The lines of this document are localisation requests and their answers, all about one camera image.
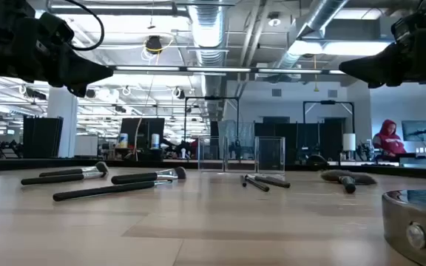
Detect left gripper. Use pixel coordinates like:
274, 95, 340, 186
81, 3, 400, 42
0, 13, 114, 98

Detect fan makeup brush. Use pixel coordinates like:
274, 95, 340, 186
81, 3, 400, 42
319, 169, 378, 195

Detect large-head thick makeup brush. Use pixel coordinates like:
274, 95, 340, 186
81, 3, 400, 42
110, 166, 187, 185

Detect white building column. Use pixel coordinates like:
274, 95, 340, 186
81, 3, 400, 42
47, 86, 78, 159

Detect yellow hanging pendant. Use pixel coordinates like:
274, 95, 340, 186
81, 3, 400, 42
313, 55, 320, 92

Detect white board panel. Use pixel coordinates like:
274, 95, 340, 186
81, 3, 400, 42
74, 134, 99, 157

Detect black partition panel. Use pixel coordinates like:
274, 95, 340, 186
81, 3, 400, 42
22, 115, 64, 159

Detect person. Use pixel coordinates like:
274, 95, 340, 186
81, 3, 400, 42
372, 118, 408, 157

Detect white cylinder lamp shade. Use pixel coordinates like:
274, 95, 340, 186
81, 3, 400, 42
342, 133, 356, 152

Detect black desk monitors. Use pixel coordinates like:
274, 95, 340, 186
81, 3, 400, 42
119, 117, 166, 151

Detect clear acrylic brush organizer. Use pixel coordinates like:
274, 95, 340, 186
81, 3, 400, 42
197, 135, 286, 174

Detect overhead LED light bar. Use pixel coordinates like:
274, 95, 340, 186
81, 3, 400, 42
113, 65, 347, 76

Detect black background frame stand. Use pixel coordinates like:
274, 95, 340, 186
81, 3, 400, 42
183, 96, 240, 143
302, 100, 356, 145

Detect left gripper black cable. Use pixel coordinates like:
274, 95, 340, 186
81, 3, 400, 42
63, 0, 106, 52

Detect wall-mounted screen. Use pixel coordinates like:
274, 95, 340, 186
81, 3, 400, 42
401, 120, 426, 143

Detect ceiling camera, yellow cable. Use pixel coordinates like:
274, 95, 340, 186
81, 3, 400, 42
145, 35, 163, 55

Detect black table border rail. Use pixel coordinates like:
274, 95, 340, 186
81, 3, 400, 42
0, 157, 426, 182

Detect silver ribbed ceiling duct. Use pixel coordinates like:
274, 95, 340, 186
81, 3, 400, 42
187, 0, 226, 67

